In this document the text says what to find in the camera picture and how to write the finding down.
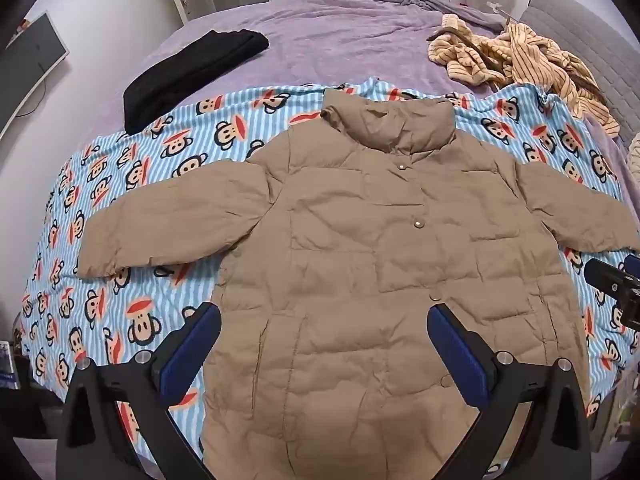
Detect purple bed cover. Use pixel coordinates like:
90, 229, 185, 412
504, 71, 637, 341
112, 0, 640, 211

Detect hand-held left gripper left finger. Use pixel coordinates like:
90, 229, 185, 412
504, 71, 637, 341
56, 301, 222, 480

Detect black folded clothes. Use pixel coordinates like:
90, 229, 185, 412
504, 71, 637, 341
123, 30, 269, 136

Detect grey padded headboard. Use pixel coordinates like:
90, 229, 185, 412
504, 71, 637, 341
517, 0, 640, 133

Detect tan puffer jacket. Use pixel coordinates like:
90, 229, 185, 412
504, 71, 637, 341
77, 77, 640, 480

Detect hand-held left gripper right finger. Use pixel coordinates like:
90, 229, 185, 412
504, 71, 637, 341
426, 301, 593, 480

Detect white framed wall monitor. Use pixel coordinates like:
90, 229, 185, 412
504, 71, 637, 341
0, 10, 70, 138

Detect monkey print striped blanket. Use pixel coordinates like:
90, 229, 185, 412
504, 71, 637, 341
12, 77, 632, 461

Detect brown cloth belt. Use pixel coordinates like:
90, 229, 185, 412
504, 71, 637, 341
434, 27, 506, 78

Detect beige striped fleece garment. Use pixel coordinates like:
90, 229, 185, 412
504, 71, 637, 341
428, 12, 621, 138

